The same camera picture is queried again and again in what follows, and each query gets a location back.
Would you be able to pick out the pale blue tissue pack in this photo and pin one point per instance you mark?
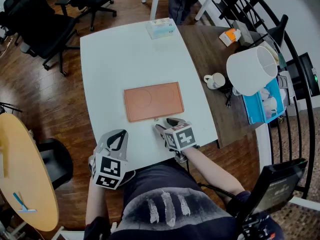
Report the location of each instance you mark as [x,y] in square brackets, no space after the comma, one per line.
[161,29]

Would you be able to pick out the blue squeegee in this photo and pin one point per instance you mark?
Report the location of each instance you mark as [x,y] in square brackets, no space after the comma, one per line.
[21,204]

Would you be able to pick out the grey cardboard box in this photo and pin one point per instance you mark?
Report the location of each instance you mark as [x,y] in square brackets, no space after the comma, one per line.
[246,34]

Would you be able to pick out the white cup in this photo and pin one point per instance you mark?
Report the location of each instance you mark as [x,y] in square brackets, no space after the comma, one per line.
[270,105]
[265,94]

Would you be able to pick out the person's feather-print shirt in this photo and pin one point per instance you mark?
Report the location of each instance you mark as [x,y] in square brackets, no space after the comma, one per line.
[200,209]

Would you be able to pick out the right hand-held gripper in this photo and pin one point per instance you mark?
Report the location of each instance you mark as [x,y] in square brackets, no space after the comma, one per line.
[183,137]

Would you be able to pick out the black tripod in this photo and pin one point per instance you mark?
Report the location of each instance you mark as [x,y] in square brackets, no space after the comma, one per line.
[10,107]

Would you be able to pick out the black monitor screen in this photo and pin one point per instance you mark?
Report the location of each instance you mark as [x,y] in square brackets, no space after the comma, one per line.
[277,189]

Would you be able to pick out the beige box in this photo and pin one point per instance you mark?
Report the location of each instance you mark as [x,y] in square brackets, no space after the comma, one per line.
[273,52]

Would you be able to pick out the black desk lamp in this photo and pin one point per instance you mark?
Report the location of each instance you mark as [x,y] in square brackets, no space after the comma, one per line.
[280,32]

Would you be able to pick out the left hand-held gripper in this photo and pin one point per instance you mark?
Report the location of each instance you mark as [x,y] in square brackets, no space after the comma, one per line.
[110,169]

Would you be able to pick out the teal translucent plastic piece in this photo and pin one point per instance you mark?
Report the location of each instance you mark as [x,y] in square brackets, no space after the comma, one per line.
[282,61]

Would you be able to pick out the round yellow table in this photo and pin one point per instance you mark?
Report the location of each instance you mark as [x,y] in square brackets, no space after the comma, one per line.
[25,159]

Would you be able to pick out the orange and white small box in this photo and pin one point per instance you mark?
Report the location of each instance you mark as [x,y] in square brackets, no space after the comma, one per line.
[228,36]

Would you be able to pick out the white mug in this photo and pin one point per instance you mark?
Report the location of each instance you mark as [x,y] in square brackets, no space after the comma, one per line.
[215,81]

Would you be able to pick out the person's left forearm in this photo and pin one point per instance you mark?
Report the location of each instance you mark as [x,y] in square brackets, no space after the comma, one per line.
[93,204]

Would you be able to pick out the white lampshade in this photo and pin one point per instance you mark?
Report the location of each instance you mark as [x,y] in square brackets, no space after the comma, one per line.
[245,69]

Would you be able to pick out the blue plastic basket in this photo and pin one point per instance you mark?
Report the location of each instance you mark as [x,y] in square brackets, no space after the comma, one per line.
[252,109]

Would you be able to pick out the person's right forearm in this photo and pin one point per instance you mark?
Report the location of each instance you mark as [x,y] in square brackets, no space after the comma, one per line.
[210,170]

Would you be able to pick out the black stool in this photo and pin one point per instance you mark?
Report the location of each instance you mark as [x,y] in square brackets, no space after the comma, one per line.
[56,159]

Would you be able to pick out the white table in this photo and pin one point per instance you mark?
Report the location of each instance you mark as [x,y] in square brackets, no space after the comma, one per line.
[156,1]
[206,7]

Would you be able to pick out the black curved metal railing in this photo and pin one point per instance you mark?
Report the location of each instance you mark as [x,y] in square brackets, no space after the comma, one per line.
[311,139]

